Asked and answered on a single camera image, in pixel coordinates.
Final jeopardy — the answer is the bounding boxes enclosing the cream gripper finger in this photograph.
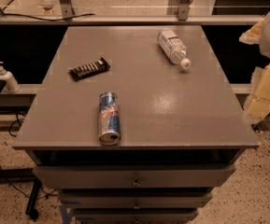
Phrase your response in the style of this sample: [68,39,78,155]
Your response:
[243,64,270,124]
[239,21,263,45]

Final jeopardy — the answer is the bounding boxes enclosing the black rxbar chocolate bar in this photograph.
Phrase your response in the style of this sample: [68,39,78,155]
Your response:
[68,58,110,81]

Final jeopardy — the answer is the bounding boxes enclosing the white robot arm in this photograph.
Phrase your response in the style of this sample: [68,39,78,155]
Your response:
[239,11,270,125]

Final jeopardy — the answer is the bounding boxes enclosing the clear plastic bottle blue label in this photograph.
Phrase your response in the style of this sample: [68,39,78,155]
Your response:
[157,28,191,70]

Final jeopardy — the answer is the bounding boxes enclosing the white pump dispenser bottle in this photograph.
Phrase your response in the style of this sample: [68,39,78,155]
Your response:
[0,61,20,93]

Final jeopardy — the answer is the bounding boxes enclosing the grey drawer cabinet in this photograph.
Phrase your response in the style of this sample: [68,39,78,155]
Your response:
[12,25,261,224]

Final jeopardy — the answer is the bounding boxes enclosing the top grey drawer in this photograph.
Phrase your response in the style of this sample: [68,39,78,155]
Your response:
[34,164,235,189]

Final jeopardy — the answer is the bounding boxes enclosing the grey drawer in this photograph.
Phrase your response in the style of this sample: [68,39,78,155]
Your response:
[59,191,212,209]
[75,209,198,224]
[34,164,235,189]

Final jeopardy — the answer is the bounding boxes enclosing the blue silver energy drink can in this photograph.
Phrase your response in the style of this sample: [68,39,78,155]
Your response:
[98,91,121,145]

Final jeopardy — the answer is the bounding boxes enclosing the bottom grey drawer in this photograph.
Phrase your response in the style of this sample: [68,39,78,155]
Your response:
[75,209,198,224]

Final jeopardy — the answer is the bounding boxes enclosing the middle grey drawer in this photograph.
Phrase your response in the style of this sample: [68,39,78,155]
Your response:
[59,191,212,209]

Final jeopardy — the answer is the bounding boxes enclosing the black table leg with caster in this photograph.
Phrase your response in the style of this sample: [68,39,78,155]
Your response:
[25,178,41,220]

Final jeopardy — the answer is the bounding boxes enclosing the black floor cables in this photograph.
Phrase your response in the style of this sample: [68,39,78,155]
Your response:
[0,110,58,201]

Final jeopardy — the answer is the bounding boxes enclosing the black cable on rail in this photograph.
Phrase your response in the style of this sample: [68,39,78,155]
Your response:
[0,0,96,21]

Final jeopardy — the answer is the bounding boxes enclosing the metal frame rail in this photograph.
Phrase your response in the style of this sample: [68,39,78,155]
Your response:
[0,0,264,25]

